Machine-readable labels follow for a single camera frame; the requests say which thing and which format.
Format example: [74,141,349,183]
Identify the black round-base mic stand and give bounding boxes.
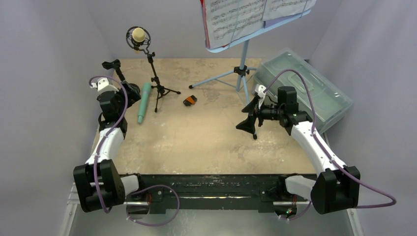
[102,59,127,83]

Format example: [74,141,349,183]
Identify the teal toy microphone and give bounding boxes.
[137,83,152,124]

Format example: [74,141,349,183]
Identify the black tripod mic stand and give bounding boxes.
[145,51,181,113]

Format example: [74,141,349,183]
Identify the beige condenser microphone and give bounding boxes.
[125,26,151,55]

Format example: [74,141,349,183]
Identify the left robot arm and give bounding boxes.
[73,77,147,212]

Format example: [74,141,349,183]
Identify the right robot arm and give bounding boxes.
[236,85,360,214]

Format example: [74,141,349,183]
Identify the blue music stand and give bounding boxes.
[189,9,312,140]

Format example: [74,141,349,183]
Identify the orange black hex key set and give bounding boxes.
[183,95,198,107]

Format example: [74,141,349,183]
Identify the translucent green storage box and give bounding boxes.
[251,48,353,134]

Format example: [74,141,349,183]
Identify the sheet music pages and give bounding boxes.
[200,0,316,52]

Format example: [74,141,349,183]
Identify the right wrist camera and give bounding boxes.
[255,84,267,108]

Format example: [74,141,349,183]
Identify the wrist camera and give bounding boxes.
[255,84,267,108]
[89,77,119,94]

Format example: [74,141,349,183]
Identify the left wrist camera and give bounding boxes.
[89,77,119,94]

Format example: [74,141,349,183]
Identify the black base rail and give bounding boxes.
[81,174,310,215]

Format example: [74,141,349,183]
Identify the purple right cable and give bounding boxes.
[263,69,397,222]

